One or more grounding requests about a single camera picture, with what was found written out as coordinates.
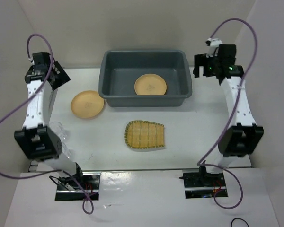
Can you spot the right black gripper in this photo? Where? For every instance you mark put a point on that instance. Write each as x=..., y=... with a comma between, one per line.
x=200, y=60

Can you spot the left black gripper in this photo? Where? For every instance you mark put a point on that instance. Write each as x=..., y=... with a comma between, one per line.
x=62, y=77

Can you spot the tan round plate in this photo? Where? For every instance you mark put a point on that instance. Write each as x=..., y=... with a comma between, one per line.
x=150, y=84
x=87, y=104

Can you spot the clear plastic cup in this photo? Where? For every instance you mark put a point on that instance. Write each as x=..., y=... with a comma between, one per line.
x=59, y=130
x=66, y=151

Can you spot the woven bamboo tray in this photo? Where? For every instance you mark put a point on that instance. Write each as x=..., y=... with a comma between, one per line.
x=140, y=134

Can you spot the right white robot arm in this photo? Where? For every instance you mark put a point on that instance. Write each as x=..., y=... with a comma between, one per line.
x=242, y=134

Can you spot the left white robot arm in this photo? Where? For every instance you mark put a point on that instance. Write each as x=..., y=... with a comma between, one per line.
x=37, y=140

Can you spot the grey plastic bin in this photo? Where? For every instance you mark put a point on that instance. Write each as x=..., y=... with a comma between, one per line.
x=120, y=69

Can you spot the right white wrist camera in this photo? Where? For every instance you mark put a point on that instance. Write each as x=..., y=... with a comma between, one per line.
x=213, y=44

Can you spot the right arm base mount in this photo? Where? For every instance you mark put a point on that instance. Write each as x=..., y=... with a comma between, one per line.
x=200, y=184

